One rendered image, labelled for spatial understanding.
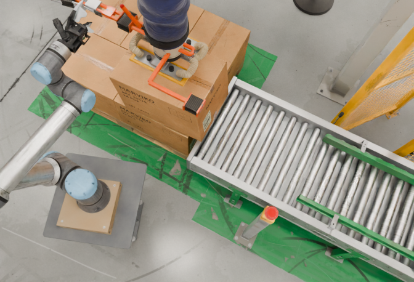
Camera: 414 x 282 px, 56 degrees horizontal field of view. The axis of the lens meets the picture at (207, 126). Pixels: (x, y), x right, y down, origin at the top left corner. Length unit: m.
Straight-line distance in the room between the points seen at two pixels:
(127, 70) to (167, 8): 0.81
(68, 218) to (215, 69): 1.19
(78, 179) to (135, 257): 1.14
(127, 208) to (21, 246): 1.17
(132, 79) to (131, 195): 0.69
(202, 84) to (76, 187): 0.90
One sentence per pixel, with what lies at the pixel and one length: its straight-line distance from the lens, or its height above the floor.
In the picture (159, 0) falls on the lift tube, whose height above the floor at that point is 1.74.
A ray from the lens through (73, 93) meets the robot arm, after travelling 1.73.
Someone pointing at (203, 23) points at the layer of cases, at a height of 0.54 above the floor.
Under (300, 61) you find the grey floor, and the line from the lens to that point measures 3.68.
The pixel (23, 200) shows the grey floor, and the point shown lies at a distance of 3.37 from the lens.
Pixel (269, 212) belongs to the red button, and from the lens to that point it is 2.07.
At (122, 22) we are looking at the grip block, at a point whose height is 1.31.
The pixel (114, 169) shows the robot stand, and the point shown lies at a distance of 2.43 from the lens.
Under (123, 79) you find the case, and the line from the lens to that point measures 2.42.
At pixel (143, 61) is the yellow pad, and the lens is 2.18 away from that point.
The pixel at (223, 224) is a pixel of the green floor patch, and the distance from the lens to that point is 3.08.
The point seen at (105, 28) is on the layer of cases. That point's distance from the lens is 3.14.
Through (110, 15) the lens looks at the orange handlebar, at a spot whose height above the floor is 1.31.
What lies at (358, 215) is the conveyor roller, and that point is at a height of 0.55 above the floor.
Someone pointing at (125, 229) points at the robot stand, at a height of 0.75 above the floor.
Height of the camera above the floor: 3.05
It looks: 68 degrees down
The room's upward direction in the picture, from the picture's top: 5 degrees clockwise
